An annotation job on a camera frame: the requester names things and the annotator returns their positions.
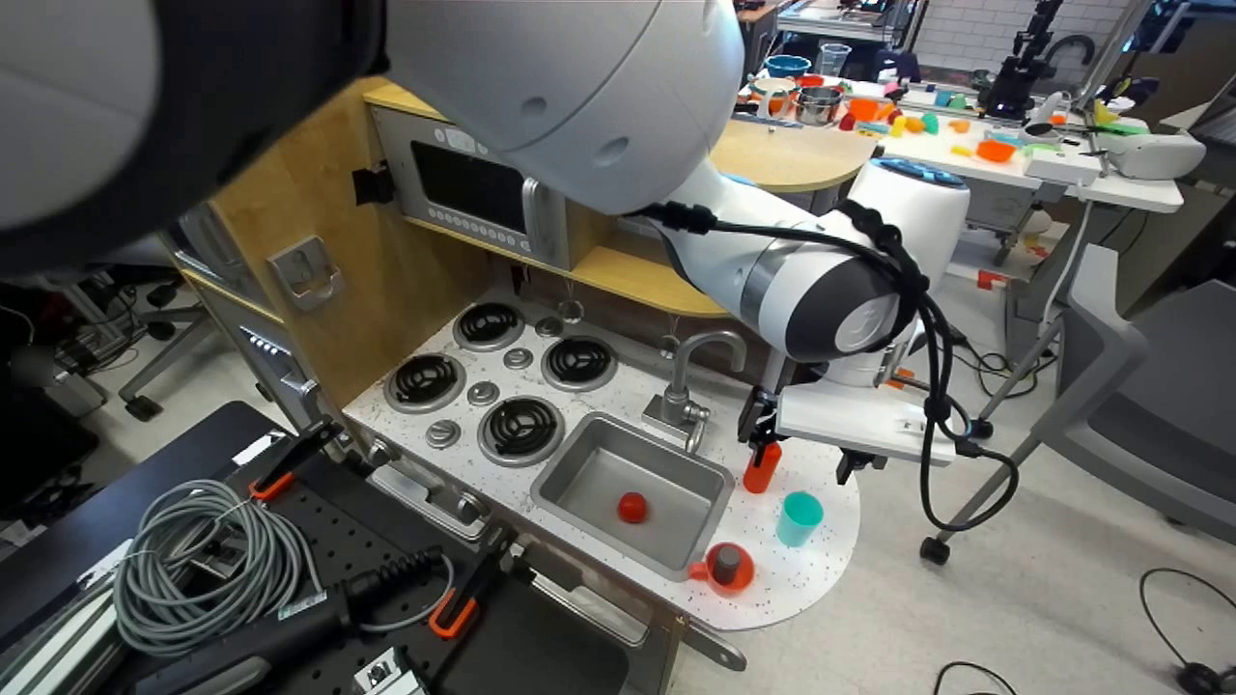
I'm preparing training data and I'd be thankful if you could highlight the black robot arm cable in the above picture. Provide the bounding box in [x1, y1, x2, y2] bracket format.
[627, 196, 1022, 542]

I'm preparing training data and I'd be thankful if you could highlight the silver toy microwave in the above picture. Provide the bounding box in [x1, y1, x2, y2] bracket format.
[369, 109, 570, 271]

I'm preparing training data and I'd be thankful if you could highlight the grey toy control panel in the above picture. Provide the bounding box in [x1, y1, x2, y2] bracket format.
[234, 319, 319, 431]

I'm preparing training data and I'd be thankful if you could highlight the black toy stove burner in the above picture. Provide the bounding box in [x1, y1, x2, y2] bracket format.
[476, 395, 568, 468]
[536, 331, 623, 395]
[452, 298, 528, 354]
[384, 351, 470, 416]

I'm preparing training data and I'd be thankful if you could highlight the red toy cup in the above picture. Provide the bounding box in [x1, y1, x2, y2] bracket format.
[743, 437, 788, 498]

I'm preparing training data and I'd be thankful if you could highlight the black camera stand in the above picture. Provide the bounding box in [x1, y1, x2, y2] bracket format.
[982, 0, 1075, 122]

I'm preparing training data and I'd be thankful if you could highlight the grey square wall plate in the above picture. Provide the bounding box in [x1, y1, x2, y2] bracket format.
[263, 230, 348, 311]

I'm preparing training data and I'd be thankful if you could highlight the aluminium rail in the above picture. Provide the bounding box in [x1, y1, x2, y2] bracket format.
[0, 574, 131, 695]

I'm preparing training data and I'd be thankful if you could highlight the black looped floor cable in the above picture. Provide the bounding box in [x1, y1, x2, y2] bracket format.
[1134, 564, 1236, 695]

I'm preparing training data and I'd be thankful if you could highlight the black power cable with plug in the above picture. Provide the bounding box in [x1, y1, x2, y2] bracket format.
[957, 336, 1036, 404]

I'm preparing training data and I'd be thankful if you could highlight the black cylindrical tool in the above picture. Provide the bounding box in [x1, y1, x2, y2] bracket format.
[129, 589, 354, 695]

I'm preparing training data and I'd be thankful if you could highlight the silver toy oven door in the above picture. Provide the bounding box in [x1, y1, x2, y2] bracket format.
[170, 196, 263, 302]

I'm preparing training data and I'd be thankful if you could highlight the grey office chair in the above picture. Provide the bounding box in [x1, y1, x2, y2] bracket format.
[917, 274, 1236, 571]

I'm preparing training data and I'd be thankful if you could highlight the white device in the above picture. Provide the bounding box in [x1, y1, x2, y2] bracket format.
[1094, 126, 1209, 186]

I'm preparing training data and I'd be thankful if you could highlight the orange toy container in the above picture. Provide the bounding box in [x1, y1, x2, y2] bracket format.
[838, 93, 904, 134]

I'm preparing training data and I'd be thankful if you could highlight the coiled grey cable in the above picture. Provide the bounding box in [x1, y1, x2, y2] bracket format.
[113, 474, 330, 663]

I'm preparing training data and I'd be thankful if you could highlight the white plug block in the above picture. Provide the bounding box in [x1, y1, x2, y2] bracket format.
[351, 645, 416, 695]

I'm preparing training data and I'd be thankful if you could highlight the wooden toy kitchen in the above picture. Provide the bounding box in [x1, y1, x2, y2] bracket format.
[170, 72, 881, 677]

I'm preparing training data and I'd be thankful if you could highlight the black swivel chair base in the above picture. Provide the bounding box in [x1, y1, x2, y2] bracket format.
[0, 264, 223, 428]

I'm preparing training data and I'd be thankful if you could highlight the grey toy sink basin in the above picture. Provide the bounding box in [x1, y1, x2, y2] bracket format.
[528, 408, 738, 578]

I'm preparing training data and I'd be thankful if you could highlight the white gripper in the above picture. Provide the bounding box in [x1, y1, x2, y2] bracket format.
[735, 382, 957, 490]

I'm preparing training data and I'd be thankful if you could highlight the blue plastic cup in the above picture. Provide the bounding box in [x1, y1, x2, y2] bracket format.
[771, 490, 825, 553]

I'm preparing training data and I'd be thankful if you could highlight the orange cup with grey insert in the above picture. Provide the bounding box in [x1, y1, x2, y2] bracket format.
[689, 542, 760, 600]

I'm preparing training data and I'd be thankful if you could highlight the grey toy faucet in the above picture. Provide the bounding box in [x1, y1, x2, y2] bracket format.
[642, 325, 752, 454]

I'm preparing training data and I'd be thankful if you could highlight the orange toy block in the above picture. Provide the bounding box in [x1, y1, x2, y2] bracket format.
[973, 134, 1022, 168]

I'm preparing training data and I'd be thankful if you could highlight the black clip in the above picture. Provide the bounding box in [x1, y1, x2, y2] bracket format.
[351, 162, 396, 208]

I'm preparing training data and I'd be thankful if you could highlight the black clamp with orange grip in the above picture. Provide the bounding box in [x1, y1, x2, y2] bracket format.
[247, 416, 348, 511]
[425, 522, 521, 645]

